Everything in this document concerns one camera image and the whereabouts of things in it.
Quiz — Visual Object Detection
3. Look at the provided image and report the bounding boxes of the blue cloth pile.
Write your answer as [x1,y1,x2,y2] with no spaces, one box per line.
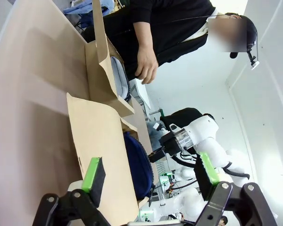
[63,0,115,16]

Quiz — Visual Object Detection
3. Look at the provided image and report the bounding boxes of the white side table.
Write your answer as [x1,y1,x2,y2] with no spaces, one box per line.
[133,78,152,110]

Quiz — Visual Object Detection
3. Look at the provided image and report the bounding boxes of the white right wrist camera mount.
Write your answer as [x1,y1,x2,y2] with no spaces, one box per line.
[153,120,180,137]

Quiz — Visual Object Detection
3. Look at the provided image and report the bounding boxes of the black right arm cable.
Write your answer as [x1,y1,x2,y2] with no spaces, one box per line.
[172,152,251,180]

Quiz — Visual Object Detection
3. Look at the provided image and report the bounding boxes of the small open cardboard box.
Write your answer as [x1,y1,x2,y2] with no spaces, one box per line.
[84,0,136,118]

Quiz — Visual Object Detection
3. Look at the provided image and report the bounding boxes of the navy blue zipper pouch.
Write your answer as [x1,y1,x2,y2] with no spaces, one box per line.
[123,131,156,201]

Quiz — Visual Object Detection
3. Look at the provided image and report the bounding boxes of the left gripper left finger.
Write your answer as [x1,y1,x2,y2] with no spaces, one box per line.
[33,157,112,226]

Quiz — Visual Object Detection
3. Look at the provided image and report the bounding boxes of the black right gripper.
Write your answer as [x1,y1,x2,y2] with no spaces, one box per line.
[148,132,181,163]

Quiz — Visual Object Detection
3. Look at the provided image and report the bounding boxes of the person's right hand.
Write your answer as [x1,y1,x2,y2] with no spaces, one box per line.
[134,44,159,85]

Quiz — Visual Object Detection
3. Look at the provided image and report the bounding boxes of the small white head camera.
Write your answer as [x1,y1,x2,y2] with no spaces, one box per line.
[247,50,261,71]

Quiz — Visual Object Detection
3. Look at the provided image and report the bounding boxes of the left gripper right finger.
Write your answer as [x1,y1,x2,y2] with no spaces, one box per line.
[193,151,279,226]

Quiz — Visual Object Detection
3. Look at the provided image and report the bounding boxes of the light grey garment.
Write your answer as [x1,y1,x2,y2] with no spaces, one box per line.
[110,56,131,101]

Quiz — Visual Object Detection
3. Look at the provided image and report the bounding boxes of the large open cardboard box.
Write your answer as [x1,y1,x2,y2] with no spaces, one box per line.
[66,92,157,224]

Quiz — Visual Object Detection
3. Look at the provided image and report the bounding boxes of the person in black coat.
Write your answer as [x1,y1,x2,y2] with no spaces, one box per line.
[81,0,259,82]

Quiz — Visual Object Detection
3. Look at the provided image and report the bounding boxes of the person's right forearm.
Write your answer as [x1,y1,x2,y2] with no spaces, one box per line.
[131,20,157,50]

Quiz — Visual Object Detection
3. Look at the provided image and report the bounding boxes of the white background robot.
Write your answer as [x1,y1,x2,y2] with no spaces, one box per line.
[153,164,205,218]

